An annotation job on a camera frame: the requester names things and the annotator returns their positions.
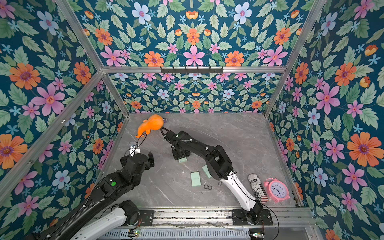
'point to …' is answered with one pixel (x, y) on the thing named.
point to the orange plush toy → (154, 122)
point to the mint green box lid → (195, 179)
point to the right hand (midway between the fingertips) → (183, 153)
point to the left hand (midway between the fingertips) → (145, 154)
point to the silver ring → (220, 183)
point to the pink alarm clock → (276, 189)
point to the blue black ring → (210, 187)
